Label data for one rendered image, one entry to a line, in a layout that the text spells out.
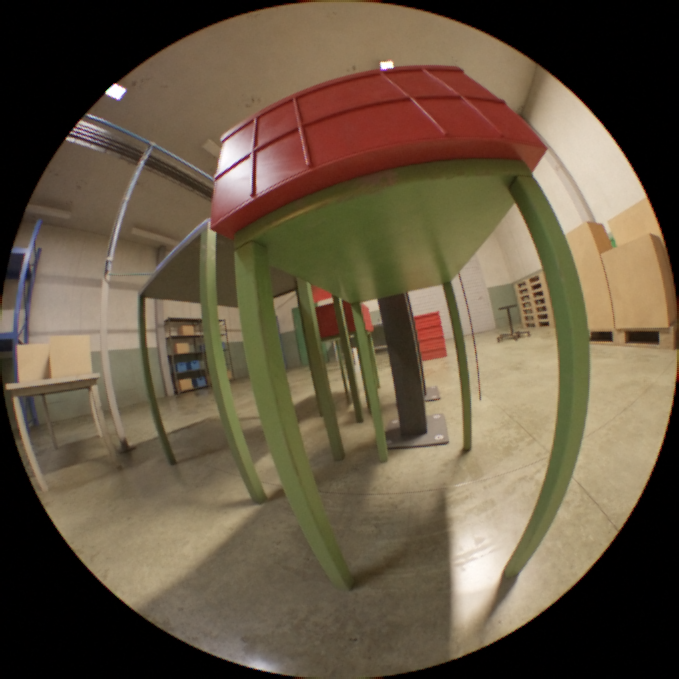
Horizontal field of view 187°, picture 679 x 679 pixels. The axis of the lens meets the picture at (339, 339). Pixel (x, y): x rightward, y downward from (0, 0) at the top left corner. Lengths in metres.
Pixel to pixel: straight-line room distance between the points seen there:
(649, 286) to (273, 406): 2.13
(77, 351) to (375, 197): 1.53
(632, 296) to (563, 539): 1.80
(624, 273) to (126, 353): 7.59
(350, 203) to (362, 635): 0.61
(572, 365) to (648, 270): 1.84
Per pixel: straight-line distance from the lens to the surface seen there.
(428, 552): 0.54
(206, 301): 0.65
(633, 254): 2.09
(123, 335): 5.93
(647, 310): 2.08
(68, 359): 1.53
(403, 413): 0.92
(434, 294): 6.52
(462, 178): 0.23
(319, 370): 0.78
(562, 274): 0.23
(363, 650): 0.47
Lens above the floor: 0.47
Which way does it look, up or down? 2 degrees up
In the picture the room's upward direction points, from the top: 11 degrees counter-clockwise
